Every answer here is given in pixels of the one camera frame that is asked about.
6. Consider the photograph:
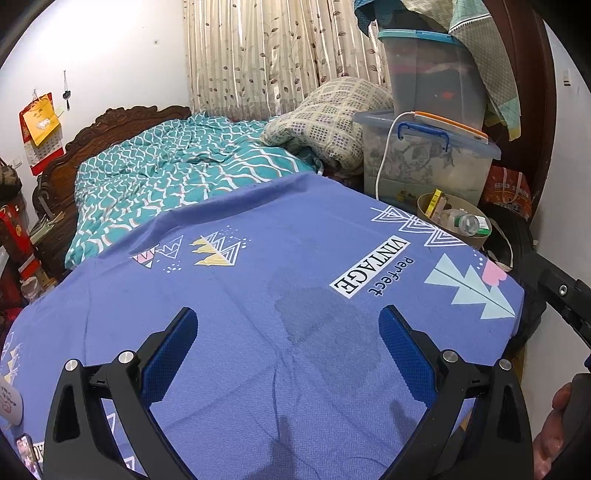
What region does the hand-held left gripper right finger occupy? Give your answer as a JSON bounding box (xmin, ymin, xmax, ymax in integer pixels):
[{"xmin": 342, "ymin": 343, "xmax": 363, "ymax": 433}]
[{"xmin": 379, "ymin": 305, "xmax": 534, "ymax": 480}]

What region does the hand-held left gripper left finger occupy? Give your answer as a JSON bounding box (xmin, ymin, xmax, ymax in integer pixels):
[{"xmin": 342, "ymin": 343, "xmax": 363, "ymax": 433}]
[{"xmin": 44, "ymin": 307, "xmax": 199, "ymax": 480}]

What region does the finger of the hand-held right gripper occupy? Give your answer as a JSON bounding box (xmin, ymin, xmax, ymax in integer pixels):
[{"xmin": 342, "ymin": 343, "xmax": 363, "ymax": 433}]
[{"xmin": 524, "ymin": 249, "xmax": 591, "ymax": 349}]

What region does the beige round bin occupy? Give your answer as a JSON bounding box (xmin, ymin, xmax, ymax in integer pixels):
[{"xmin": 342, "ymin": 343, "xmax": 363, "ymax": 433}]
[{"xmin": 417, "ymin": 190, "xmax": 494, "ymax": 250}]

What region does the clear bottle with green label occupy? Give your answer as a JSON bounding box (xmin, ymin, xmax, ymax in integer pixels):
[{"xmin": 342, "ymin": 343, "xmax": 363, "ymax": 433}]
[{"xmin": 438, "ymin": 208, "xmax": 483, "ymax": 237}]

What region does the yellow snack packet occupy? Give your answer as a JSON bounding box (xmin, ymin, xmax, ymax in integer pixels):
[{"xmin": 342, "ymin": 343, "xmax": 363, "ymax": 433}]
[{"xmin": 424, "ymin": 190, "xmax": 445, "ymax": 219}]

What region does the person's right hand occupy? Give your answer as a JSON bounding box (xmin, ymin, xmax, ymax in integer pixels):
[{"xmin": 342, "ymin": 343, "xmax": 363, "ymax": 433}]
[{"xmin": 531, "ymin": 383, "xmax": 578, "ymax": 467}]

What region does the black bag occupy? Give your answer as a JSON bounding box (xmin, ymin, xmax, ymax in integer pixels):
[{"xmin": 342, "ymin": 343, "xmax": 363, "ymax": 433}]
[{"xmin": 485, "ymin": 217, "xmax": 539, "ymax": 361}]

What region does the red paper bag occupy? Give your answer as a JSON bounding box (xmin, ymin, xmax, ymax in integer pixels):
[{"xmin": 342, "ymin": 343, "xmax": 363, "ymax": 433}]
[{"xmin": 482, "ymin": 165, "xmax": 533, "ymax": 221}]

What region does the purple printed tablecloth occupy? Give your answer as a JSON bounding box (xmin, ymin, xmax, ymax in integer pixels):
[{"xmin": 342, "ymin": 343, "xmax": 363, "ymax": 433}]
[{"xmin": 0, "ymin": 172, "xmax": 529, "ymax": 480}]

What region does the white printed paper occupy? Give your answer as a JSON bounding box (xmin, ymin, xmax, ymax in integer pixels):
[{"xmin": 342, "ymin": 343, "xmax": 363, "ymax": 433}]
[{"xmin": 0, "ymin": 369, "xmax": 24, "ymax": 425}]

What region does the pile of papers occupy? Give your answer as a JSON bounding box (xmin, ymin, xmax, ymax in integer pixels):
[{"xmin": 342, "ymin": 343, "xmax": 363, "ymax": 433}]
[{"xmin": 30, "ymin": 210, "xmax": 65, "ymax": 243}]

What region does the teal patterned blanket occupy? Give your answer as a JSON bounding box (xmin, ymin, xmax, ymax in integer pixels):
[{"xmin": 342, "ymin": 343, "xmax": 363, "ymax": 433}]
[{"xmin": 65, "ymin": 115, "xmax": 333, "ymax": 278}]

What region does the smartphone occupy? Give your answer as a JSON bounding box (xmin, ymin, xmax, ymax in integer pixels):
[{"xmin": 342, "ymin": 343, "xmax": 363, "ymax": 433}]
[{"xmin": 16, "ymin": 434, "xmax": 40, "ymax": 480}]

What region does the red gift box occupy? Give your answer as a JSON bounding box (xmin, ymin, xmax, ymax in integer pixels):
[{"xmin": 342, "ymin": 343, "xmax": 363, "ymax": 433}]
[{"xmin": 0, "ymin": 203, "xmax": 42, "ymax": 287}]

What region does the white orange power bank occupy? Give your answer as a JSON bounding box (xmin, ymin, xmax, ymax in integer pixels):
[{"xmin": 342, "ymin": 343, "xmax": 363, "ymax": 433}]
[{"xmin": 413, "ymin": 111, "xmax": 489, "ymax": 145}]

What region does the carved wooden headboard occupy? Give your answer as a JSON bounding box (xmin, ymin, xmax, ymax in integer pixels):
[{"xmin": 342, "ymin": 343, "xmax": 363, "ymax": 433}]
[{"xmin": 32, "ymin": 105, "xmax": 192, "ymax": 278}]

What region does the brown handbag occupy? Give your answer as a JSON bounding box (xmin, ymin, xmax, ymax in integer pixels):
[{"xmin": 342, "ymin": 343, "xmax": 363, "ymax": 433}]
[{"xmin": 0, "ymin": 159, "xmax": 24, "ymax": 204}]

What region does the patterned beige pillow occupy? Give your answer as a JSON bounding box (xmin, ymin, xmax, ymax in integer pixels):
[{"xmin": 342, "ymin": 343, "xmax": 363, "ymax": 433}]
[{"xmin": 261, "ymin": 77, "xmax": 393, "ymax": 175}]

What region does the clear storage box teal lid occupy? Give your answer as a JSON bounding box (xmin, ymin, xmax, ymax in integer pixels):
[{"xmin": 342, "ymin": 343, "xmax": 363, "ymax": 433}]
[{"xmin": 378, "ymin": 28, "xmax": 488, "ymax": 134}]

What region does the yellow paper bag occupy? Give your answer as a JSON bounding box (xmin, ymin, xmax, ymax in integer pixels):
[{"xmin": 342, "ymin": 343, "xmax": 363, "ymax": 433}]
[{"xmin": 23, "ymin": 99, "xmax": 62, "ymax": 146}]

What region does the beige leaf print curtain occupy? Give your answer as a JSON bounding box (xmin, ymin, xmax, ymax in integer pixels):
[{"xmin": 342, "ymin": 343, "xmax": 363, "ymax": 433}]
[{"xmin": 182, "ymin": 0, "xmax": 393, "ymax": 121}]

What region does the clear storage box blue handle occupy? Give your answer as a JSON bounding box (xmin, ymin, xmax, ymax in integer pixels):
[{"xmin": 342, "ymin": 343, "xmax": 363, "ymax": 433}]
[{"xmin": 353, "ymin": 108, "xmax": 502, "ymax": 208}]

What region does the white cable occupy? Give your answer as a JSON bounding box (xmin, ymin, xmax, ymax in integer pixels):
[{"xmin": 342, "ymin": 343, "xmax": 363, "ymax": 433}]
[{"xmin": 375, "ymin": 111, "xmax": 416, "ymax": 199}]

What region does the dark wooden frame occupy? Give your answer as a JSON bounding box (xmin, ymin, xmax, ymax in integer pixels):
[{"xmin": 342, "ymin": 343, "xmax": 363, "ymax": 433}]
[{"xmin": 501, "ymin": 0, "xmax": 559, "ymax": 222}]

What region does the red wall calendar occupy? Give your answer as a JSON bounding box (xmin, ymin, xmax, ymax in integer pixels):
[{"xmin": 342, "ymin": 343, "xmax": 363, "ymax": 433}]
[{"xmin": 19, "ymin": 92, "xmax": 65, "ymax": 176}]

